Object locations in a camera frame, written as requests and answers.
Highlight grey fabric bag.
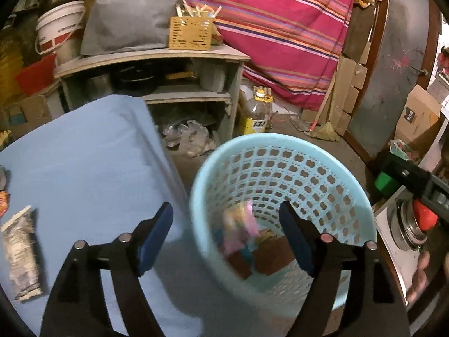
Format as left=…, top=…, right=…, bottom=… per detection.
left=81, top=0, right=184, bottom=56

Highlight red striped cloth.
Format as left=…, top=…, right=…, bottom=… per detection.
left=86, top=0, right=360, bottom=111

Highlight light blue plastic basket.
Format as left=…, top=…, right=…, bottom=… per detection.
left=189, top=133, right=377, bottom=311

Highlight worn cardboard box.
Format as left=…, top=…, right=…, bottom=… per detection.
left=5, top=95, right=53, bottom=137

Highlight dark grey metal door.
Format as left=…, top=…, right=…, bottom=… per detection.
left=342, top=0, right=443, bottom=164

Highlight small orange wrapper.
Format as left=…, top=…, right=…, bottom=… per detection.
left=0, top=190, right=11, bottom=218

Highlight clear plastic bags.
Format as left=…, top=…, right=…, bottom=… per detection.
left=163, top=119, right=218, bottom=158

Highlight pink snack packet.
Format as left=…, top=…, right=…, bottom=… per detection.
left=223, top=200, right=260, bottom=253

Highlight red plastic basin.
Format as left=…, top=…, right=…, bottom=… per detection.
left=15, top=53, right=57, bottom=96

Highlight blue tablecloth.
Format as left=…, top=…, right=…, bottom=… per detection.
left=0, top=95, right=207, bottom=337

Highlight white appliance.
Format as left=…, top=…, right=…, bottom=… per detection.
left=374, top=204, right=421, bottom=306

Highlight cardboard wall panels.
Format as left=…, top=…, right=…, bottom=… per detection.
left=330, top=7, right=376, bottom=136

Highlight white plastic bucket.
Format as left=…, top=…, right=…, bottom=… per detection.
left=34, top=0, right=86, bottom=65

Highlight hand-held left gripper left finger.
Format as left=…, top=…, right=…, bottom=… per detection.
left=40, top=202, right=174, bottom=337

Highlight yellow utensil holder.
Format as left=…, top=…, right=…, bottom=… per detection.
left=169, top=1, right=223, bottom=50

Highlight brown paper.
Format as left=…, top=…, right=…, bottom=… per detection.
left=253, top=230, right=297, bottom=276

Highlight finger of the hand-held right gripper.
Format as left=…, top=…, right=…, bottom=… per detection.
left=377, top=151, right=434, bottom=192

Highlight plastic oil bottle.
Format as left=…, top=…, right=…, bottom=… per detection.
left=240, top=89, right=274, bottom=136

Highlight brown cardboard box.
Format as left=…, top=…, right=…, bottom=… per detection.
left=395, top=84, right=443, bottom=148

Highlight green plastic cup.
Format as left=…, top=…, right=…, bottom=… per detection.
left=375, top=170, right=398, bottom=197

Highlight steel bowl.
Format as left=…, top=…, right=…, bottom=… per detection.
left=391, top=198, right=427, bottom=250

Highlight person's right hand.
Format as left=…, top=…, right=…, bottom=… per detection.
left=406, top=249, right=432, bottom=302

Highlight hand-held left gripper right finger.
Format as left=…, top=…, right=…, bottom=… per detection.
left=279, top=201, right=411, bottom=337

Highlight grey low cabinet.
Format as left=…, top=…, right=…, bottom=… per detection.
left=54, top=44, right=251, bottom=148

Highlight white pot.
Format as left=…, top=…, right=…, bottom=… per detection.
left=200, top=65, right=227, bottom=92

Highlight straw broom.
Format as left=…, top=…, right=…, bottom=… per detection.
left=310, top=77, right=341, bottom=143

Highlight silver foil packet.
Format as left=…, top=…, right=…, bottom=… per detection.
left=1, top=205, right=43, bottom=301

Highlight yellow oil jug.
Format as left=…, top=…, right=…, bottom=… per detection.
left=0, top=30, right=22, bottom=99

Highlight black pan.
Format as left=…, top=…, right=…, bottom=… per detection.
left=112, top=65, right=160, bottom=95

